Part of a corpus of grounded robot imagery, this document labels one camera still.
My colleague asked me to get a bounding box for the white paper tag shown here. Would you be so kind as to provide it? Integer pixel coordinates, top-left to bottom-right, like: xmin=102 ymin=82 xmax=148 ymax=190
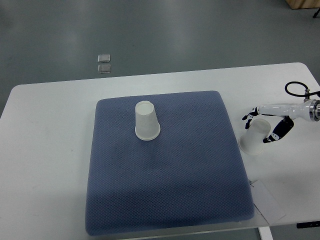
xmin=250 ymin=180 xmax=286 ymax=225

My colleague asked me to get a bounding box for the white paper cup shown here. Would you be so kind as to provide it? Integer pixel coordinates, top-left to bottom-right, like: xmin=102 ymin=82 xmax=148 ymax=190
xmin=238 ymin=118 xmax=271 ymax=155
xmin=135 ymin=100 xmax=161 ymax=141

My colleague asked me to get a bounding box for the upper metal floor plate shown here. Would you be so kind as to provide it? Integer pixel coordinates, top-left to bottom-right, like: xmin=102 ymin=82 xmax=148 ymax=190
xmin=97 ymin=53 xmax=111 ymax=63

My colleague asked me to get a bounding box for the wooden box corner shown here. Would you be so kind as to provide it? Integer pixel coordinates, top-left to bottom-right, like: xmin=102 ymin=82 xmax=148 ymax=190
xmin=285 ymin=0 xmax=320 ymax=10

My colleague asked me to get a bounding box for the white table leg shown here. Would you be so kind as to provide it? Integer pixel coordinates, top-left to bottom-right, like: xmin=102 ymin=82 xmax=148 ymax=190
xmin=258 ymin=226 xmax=273 ymax=240

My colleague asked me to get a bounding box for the black table control panel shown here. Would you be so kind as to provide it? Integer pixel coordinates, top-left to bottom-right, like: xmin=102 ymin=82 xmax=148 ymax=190
xmin=296 ymin=221 xmax=320 ymax=229

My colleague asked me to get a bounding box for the blue textured cushion mat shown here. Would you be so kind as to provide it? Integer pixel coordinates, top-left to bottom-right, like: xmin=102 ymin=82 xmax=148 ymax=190
xmin=85 ymin=90 xmax=255 ymax=236

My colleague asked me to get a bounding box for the black stand foot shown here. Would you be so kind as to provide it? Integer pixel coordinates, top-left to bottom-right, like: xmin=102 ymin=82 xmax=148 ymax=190
xmin=312 ymin=8 xmax=320 ymax=18

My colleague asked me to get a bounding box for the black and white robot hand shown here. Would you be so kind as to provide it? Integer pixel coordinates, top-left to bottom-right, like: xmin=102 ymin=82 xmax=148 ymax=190
xmin=242 ymin=99 xmax=320 ymax=144

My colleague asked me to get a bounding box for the white paper cup on mat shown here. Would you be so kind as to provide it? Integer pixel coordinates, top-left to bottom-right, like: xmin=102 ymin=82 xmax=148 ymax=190
xmin=135 ymin=100 xmax=161 ymax=141

